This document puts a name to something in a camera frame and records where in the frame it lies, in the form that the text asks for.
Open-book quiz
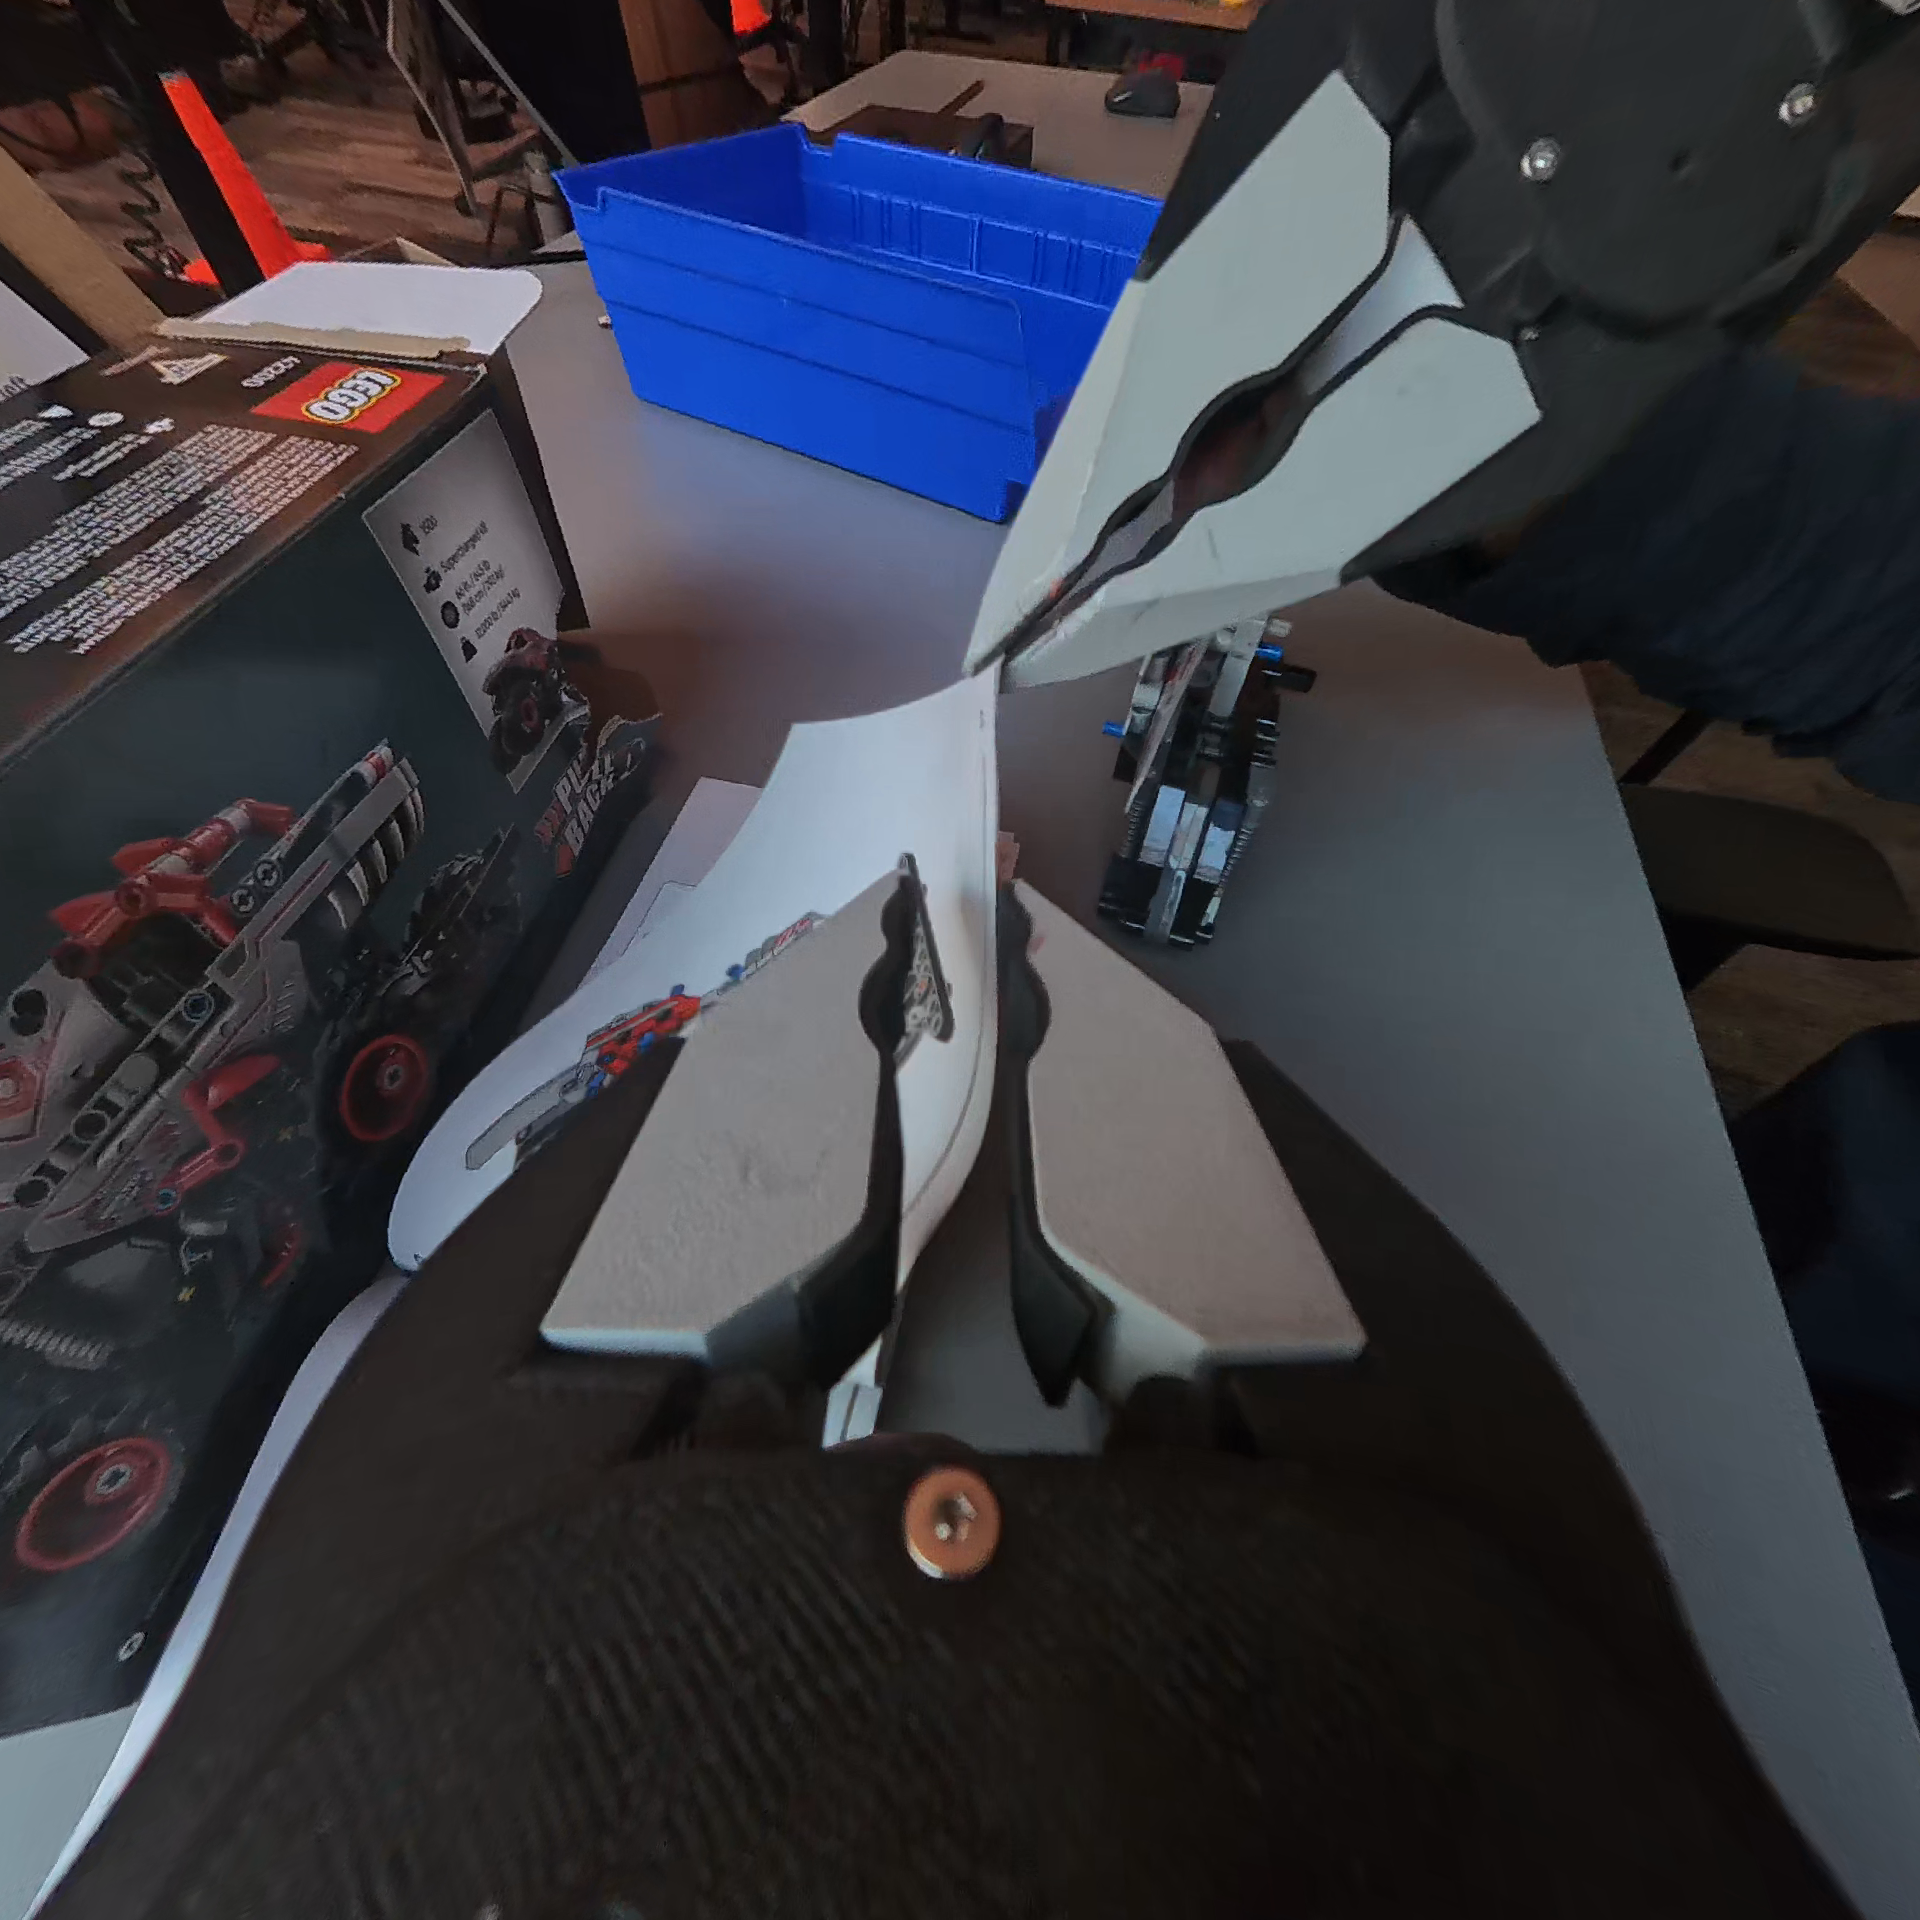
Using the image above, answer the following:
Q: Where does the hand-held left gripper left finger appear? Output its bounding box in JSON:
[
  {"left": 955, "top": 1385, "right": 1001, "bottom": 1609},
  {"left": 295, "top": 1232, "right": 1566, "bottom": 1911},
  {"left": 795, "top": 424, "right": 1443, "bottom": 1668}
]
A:
[{"left": 539, "top": 866, "right": 920, "bottom": 1391}]

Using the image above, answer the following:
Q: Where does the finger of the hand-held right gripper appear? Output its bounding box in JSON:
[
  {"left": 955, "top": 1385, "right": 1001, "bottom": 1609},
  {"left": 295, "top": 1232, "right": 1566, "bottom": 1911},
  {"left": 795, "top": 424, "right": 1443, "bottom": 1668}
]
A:
[
  {"left": 964, "top": 68, "right": 1470, "bottom": 674},
  {"left": 1001, "top": 306, "right": 1548, "bottom": 689}
]

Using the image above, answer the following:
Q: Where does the white instruction booklet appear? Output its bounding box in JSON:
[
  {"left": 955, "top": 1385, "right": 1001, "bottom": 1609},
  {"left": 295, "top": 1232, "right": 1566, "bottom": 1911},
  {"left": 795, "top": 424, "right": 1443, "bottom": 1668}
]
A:
[{"left": 387, "top": 668, "right": 1011, "bottom": 1278}]

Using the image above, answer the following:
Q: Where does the partly built lego model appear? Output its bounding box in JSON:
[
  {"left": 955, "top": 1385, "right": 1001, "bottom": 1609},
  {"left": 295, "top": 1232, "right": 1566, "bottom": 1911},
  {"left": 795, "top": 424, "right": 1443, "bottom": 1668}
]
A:
[{"left": 1096, "top": 616, "right": 1318, "bottom": 951}]

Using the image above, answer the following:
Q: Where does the dark chair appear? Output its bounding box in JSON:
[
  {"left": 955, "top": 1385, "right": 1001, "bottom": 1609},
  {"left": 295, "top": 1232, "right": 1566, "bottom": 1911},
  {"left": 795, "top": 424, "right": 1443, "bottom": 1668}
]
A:
[{"left": 1620, "top": 780, "right": 1920, "bottom": 985}]

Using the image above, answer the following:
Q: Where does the blue plastic bin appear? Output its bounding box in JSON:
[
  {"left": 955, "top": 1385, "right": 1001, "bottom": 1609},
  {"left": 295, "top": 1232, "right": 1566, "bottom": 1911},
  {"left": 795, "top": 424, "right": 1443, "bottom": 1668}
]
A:
[{"left": 556, "top": 123, "right": 1167, "bottom": 524}]

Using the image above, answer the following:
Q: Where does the lego instruction booklet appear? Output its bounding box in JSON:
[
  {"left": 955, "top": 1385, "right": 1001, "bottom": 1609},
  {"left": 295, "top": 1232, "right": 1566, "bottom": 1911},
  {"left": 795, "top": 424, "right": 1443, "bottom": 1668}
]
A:
[{"left": 30, "top": 778, "right": 771, "bottom": 1913}]

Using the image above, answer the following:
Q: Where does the orange traffic cone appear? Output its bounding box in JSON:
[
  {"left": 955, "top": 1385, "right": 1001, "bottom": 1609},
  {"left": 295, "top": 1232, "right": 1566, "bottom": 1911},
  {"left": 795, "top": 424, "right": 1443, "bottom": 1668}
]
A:
[{"left": 157, "top": 67, "right": 304, "bottom": 291}]

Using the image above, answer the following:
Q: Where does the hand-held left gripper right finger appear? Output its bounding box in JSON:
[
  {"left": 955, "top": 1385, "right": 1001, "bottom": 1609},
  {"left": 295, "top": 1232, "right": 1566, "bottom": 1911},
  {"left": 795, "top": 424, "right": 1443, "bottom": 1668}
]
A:
[{"left": 991, "top": 883, "right": 1367, "bottom": 1408}]

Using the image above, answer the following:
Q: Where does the person's right forearm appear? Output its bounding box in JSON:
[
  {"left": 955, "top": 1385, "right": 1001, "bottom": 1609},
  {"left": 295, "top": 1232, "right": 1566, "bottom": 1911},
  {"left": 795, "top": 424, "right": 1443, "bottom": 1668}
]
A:
[{"left": 1371, "top": 344, "right": 1920, "bottom": 801}]

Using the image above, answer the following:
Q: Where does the black lego set box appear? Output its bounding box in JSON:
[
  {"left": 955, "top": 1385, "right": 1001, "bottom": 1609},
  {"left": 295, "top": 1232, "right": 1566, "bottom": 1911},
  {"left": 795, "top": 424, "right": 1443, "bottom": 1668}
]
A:
[{"left": 0, "top": 264, "right": 664, "bottom": 1743}]

